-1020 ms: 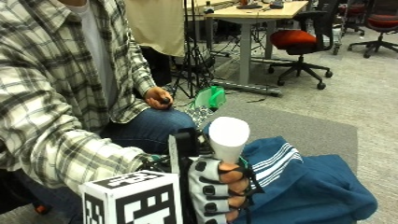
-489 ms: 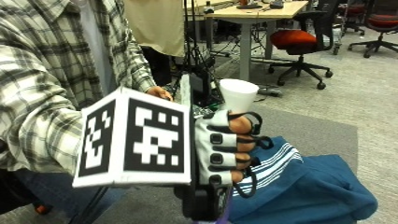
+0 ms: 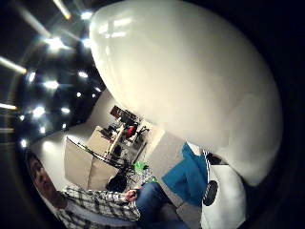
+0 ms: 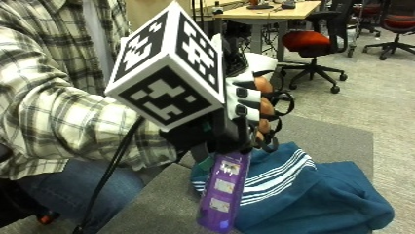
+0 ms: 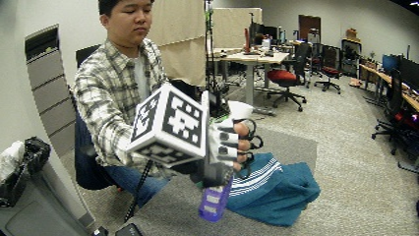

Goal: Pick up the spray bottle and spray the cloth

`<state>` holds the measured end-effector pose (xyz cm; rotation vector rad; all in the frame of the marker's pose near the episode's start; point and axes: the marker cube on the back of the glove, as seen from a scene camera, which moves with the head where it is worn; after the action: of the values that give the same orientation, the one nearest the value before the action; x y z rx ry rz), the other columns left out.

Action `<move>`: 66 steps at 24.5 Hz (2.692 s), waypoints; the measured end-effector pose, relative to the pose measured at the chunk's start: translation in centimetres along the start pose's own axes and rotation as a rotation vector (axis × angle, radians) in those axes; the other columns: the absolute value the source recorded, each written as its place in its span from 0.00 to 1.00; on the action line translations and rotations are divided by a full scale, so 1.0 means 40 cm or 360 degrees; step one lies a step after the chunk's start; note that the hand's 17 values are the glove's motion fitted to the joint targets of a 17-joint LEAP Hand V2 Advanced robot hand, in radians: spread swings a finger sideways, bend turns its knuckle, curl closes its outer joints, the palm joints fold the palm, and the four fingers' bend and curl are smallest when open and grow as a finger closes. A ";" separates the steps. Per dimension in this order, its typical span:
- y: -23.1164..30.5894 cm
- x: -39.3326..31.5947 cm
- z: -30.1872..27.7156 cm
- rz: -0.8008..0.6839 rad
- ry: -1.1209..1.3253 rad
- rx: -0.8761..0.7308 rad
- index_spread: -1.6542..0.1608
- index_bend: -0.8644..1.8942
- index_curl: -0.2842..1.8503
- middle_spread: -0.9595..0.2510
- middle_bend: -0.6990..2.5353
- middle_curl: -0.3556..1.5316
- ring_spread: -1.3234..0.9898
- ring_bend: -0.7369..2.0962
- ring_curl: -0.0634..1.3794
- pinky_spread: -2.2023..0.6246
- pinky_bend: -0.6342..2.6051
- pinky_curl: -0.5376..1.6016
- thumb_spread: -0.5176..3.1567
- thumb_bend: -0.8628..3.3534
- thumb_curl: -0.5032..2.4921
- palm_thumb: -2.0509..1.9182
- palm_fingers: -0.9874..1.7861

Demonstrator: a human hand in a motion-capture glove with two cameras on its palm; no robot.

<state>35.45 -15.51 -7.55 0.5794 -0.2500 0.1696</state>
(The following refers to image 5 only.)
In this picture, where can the white marker cube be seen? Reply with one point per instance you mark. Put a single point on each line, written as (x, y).
(175, 124)

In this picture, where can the teal towel with white stripes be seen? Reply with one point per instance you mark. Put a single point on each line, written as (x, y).
(280, 193)

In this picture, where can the red seat office chair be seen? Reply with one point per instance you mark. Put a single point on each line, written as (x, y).
(287, 77)
(331, 70)

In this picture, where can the light wooden desk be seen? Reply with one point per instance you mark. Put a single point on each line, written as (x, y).
(253, 60)

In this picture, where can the black stand pole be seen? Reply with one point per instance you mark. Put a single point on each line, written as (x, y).
(210, 49)

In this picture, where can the red bottle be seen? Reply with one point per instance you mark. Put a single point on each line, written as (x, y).
(247, 41)

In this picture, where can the black monitor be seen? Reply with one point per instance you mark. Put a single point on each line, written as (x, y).
(263, 32)
(410, 73)

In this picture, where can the beige partition screen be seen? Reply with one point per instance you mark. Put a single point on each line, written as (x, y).
(232, 28)
(179, 36)

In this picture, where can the the person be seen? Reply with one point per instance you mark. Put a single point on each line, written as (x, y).
(114, 82)

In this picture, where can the black shelf unit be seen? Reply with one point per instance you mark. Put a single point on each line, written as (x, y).
(352, 59)

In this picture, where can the black office chair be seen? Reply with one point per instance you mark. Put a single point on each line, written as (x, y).
(396, 111)
(90, 170)

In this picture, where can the long wooden desk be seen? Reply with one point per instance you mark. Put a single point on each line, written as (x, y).
(386, 78)

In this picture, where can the black device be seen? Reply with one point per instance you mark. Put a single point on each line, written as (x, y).
(128, 230)

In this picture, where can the brown door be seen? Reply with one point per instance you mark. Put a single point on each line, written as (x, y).
(309, 24)

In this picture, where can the blue screen monitor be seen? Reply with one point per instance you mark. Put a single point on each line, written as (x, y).
(390, 64)

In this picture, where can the grey drawer cabinet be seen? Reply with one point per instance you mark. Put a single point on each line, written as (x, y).
(53, 95)

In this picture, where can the black bag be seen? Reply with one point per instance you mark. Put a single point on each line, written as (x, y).
(26, 170)

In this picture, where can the grey bin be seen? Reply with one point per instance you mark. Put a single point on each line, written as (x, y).
(39, 213)

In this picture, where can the white plastic bag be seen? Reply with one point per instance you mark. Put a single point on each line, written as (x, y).
(10, 160)

